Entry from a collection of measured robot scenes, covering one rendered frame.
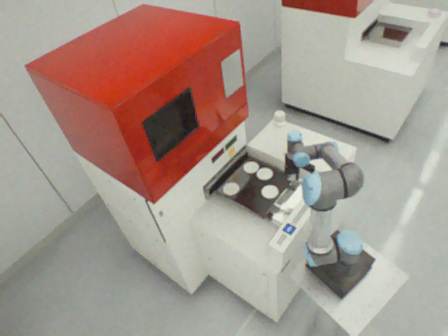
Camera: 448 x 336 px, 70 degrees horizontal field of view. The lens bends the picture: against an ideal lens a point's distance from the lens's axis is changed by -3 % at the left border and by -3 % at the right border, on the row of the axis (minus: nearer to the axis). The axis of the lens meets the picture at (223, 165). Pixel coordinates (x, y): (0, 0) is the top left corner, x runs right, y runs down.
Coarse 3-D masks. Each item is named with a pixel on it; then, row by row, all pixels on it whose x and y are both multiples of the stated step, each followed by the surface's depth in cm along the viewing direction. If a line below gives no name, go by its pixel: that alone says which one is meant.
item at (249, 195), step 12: (240, 168) 219; (228, 180) 213; (240, 180) 211; (252, 180) 210; (264, 180) 209; (276, 180) 208; (288, 180) 206; (240, 192) 205; (252, 192) 203; (252, 204) 197; (264, 204) 196
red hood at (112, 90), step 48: (96, 48) 161; (144, 48) 153; (192, 48) 147; (240, 48) 169; (48, 96) 164; (96, 96) 129; (144, 96) 132; (192, 96) 154; (240, 96) 187; (96, 144) 162; (144, 144) 142; (192, 144) 169; (144, 192) 161
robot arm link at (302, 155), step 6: (294, 144) 163; (300, 144) 162; (294, 150) 160; (300, 150) 159; (306, 150) 158; (312, 150) 158; (294, 156) 159; (300, 156) 156; (306, 156) 156; (312, 156) 158; (294, 162) 159; (300, 162) 158; (306, 162) 158
